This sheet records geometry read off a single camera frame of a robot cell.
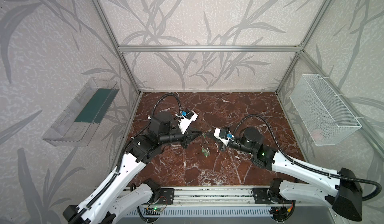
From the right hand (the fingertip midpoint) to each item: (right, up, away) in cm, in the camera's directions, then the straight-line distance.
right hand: (207, 127), depth 65 cm
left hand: (-2, 0, -2) cm, 3 cm away
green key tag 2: (-1, -4, -1) cm, 4 cm away
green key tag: (0, -14, +9) cm, 17 cm away
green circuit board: (-26, -42, +7) cm, 50 cm away
